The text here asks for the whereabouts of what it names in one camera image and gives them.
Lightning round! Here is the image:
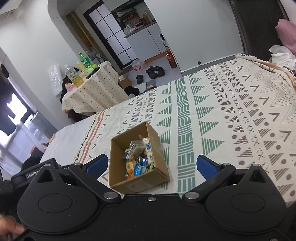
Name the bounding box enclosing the orange bread snack packet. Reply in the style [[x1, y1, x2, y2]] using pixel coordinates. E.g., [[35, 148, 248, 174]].
[[125, 160, 136, 179]]

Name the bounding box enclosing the blue snack packet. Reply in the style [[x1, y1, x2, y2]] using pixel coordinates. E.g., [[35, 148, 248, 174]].
[[133, 162, 149, 177]]

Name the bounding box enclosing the white rice cake packet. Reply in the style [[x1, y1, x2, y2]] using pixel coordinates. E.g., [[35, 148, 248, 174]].
[[142, 138, 154, 165]]

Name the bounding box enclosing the person's left hand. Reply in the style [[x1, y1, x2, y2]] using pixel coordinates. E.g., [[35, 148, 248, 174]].
[[1, 216, 25, 240]]

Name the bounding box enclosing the brown cardboard box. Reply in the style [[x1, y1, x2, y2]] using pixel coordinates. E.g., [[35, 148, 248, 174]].
[[108, 121, 170, 194]]

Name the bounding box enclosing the patterned bed blanket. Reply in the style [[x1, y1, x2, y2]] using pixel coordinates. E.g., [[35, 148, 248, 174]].
[[75, 55, 295, 205]]

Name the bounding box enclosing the dotted cream tablecloth table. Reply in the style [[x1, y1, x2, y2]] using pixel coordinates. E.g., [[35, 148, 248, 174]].
[[62, 61, 129, 113]]

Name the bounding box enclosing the clear yellow liquid bottle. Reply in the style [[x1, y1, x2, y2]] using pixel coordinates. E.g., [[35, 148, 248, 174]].
[[64, 64, 84, 88]]

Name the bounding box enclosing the green soda bottle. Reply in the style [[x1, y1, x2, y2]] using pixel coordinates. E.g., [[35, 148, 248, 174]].
[[78, 52, 92, 69]]

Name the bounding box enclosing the black shoes pile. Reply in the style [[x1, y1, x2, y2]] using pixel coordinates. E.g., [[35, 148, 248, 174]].
[[136, 66, 166, 84]]

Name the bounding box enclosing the red oil bottle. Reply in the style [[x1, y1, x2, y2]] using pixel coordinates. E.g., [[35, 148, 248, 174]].
[[166, 50, 177, 69]]

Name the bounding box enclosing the pink white plastic bag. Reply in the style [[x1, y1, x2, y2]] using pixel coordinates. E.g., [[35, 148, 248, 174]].
[[131, 58, 147, 71]]

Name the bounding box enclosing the white kitchen cabinet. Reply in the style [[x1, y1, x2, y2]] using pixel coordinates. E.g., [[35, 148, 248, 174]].
[[126, 23, 166, 60]]

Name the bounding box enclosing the white crumpled cloth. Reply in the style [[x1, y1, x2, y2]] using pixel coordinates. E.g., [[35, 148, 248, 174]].
[[269, 45, 295, 70]]

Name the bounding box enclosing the black framed sliding door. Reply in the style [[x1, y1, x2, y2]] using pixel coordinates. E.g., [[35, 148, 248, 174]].
[[83, 1, 137, 70]]

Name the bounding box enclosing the pink pillow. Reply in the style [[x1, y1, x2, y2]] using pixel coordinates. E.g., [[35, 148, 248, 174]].
[[275, 19, 296, 55]]

